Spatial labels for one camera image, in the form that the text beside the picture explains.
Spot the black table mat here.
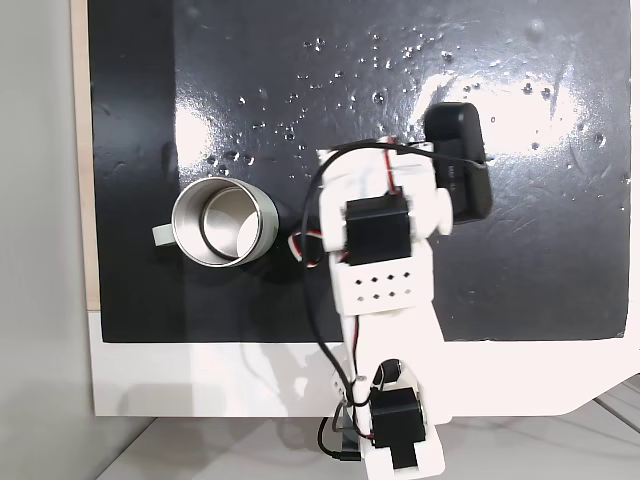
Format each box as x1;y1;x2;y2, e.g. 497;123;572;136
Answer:
87;0;633;346

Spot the pale green steel mug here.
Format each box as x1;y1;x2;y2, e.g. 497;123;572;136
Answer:
151;176;281;269

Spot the metal table clamp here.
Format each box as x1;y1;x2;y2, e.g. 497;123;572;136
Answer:
333;397;362;454

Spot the black oval camera box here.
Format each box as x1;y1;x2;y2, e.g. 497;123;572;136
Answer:
422;101;495;227

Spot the red white black servo wire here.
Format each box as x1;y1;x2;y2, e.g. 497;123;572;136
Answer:
288;228;327;268

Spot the black camera cable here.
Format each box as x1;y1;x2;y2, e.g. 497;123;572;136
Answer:
301;141;489;465

